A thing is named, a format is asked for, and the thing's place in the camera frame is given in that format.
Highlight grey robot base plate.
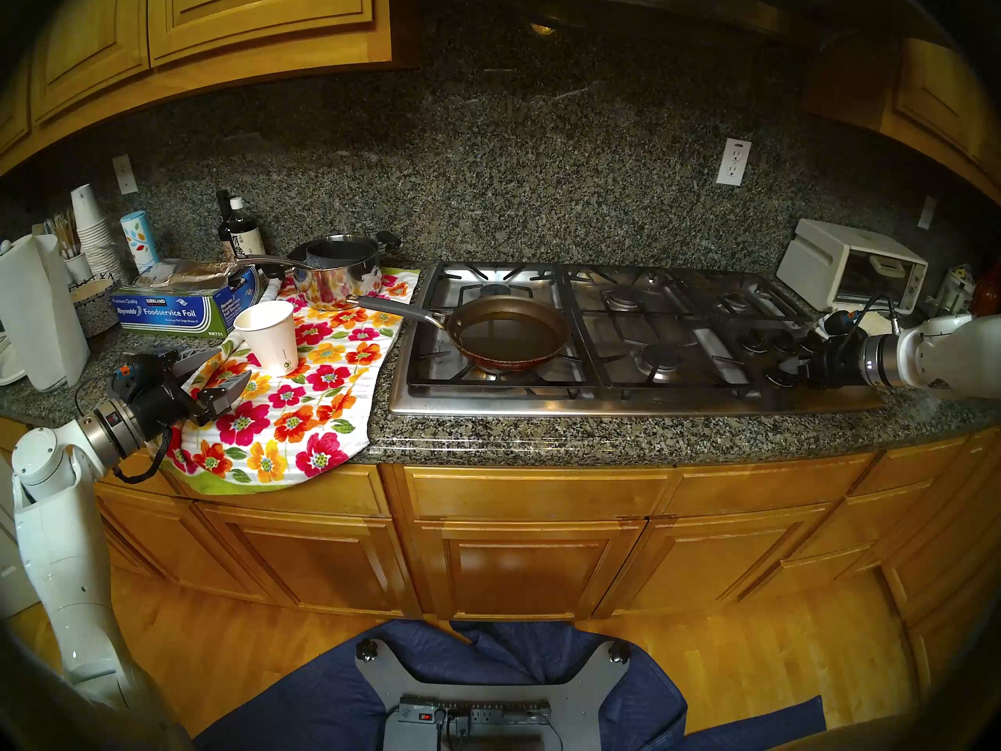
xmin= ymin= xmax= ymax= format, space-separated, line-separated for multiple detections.
xmin=356 ymin=638 xmax=630 ymax=751

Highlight wooden lower cabinets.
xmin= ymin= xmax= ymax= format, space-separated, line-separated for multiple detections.
xmin=0 ymin=417 xmax=1001 ymax=680

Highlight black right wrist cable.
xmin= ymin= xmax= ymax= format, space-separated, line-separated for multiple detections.
xmin=849 ymin=294 xmax=900 ymax=336

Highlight soy sauce bottle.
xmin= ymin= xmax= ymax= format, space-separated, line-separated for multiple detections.
xmin=227 ymin=196 xmax=267 ymax=259

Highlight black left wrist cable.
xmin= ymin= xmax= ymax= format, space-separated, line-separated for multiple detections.
xmin=113 ymin=427 xmax=174 ymax=484

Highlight blue foil sheet box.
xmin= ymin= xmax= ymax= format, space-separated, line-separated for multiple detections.
xmin=112 ymin=259 xmax=263 ymax=337

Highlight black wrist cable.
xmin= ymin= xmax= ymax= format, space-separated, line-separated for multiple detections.
xmin=849 ymin=294 xmax=900 ymax=336
xmin=113 ymin=427 xmax=174 ymax=484

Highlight stainless steel saucepan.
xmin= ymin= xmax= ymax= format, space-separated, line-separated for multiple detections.
xmin=235 ymin=231 xmax=404 ymax=311

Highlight white paper cup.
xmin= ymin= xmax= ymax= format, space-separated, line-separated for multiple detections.
xmin=234 ymin=300 xmax=300 ymax=377

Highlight brown frying pan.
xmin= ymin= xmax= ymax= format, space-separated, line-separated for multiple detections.
xmin=350 ymin=294 xmax=572 ymax=372

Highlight wooden upper cabinet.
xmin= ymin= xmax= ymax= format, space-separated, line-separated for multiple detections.
xmin=805 ymin=34 xmax=1001 ymax=191
xmin=0 ymin=0 xmax=392 ymax=175

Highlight stainless steel gas cooktop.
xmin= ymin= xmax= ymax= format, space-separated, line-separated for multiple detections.
xmin=389 ymin=261 xmax=886 ymax=418

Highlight white utensil holder cup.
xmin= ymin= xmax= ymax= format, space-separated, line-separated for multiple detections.
xmin=47 ymin=212 xmax=95 ymax=282

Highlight blue moving blanket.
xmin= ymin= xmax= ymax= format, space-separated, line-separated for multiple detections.
xmin=186 ymin=620 xmax=827 ymax=751

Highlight stack of paper cups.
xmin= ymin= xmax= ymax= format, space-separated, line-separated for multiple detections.
xmin=70 ymin=183 xmax=126 ymax=282

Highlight black cast iron grate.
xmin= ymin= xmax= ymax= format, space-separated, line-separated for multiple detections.
xmin=708 ymin=272 xmax=818 ymax=325
xmin=407 ymin=262 xmax=591 ymax=389
xmin=559 ymin=263 xmax=748 ymax=386

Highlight patterned salt canister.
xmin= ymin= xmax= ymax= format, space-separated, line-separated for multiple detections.
xmin=120 ymin=211 xmax=160 ymax=271

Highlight white toaster oven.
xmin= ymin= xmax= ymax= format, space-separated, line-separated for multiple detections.
xmin=777 ymin=218 xmax=930 ymax=318

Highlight white wall outlet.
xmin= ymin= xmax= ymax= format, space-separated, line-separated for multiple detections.
xmin=717 ymin=138 xmax=753 ymax=187

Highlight grey power strip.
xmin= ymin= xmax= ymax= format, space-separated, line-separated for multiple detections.
xmin=399 ymin=699 xmax=552 ymax=731

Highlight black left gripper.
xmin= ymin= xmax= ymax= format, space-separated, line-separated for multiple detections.
xmin=129 ymin=348 xmax=253 ymax=433

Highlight floral kitchen towel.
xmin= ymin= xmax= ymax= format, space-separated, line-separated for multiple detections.
xmin=160 ymin=267 xmax=422 ymax=496

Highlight white decorated jar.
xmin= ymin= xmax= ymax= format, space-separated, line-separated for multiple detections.
xmin=938 ymin=264 xmax=978 ymax=314

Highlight white paper towel roll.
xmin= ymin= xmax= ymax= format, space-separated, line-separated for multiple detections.
xmin=0 ymin=233 xmax=91 ymax=392

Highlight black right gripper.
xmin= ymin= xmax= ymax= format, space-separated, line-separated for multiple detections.
xmin=774 ymin=323 xmax=865 ymax=390

